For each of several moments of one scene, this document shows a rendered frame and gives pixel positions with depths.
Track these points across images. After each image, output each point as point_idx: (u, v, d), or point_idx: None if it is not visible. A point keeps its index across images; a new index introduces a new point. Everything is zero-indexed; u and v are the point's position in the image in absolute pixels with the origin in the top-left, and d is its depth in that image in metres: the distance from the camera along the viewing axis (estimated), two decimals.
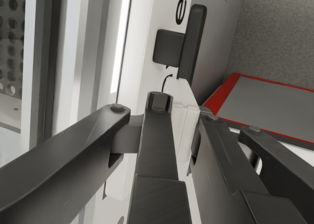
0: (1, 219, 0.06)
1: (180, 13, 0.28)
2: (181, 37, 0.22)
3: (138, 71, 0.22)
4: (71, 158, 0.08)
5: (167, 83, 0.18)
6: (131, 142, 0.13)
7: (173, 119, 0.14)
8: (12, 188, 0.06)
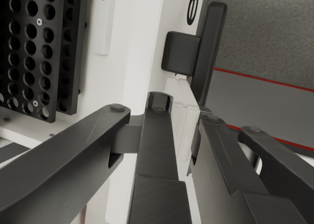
0: (1, 219, 0.06)
1: (192, 11, 0.24)
2: (196, 41, 0.19)
3: (144, 82, 0.19)
4: (71, 158, 0.08)
5: (167, 83, 0.18)
6: (131, 142, 0.13)
7: (173, 119, 0.14)
8: (12, 188, 0.06)
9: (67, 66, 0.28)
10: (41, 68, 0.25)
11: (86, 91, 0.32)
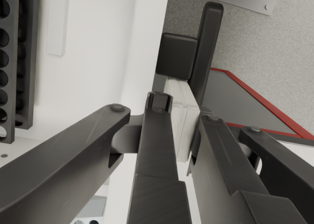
0: (1, 219, 0.06)
1: None
2: (195, 43, 0.18)
3: (146, 90, 0.17)
4: (71, 158, 0.08)
5: (167, 83, 0.18)
6: (131, 142, 0.13)
7: (173, 119, 0.14)
8: (12, 188, 0.06)
9: (17, 72, 0.23)
10: None
11: (37, 98, 0.27)
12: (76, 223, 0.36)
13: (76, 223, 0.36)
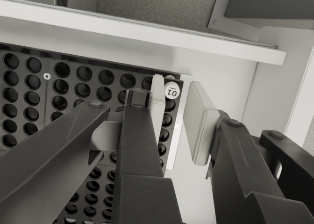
0: None
1: None
2: None
3: None
4: (52, 157, 0.08)
5: (152, 81, 0.18)
6: (109, 139, 0.13)
7: (153, 116, 0.14)
8: None
9: None
10: None
11: None
12: (164, 88, 0.23)
13: (164, 89, 0.23)
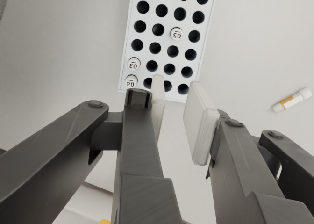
0: None
1: None
2: None
3: None
4: (52, 157, 0.08)
5: (152, 81, 0.18)
6: (109, 139, 0.13)
7: (153, 116, 0.14)
8: None
9: None
10: None
11: None
12: None
13: None
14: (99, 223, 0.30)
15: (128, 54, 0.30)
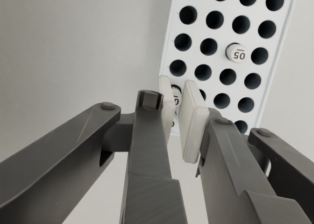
0: None
1: None
2: None
3: None
4: (62, 158, 0.08)
5: (159, 82, 0.18)
6: (121, 141, 0.13)
7: (163, 117, 0.14)
8: (3, 189, 0.06)
9: None
10: None
11: None
12: None
13: None
14: None
15: None
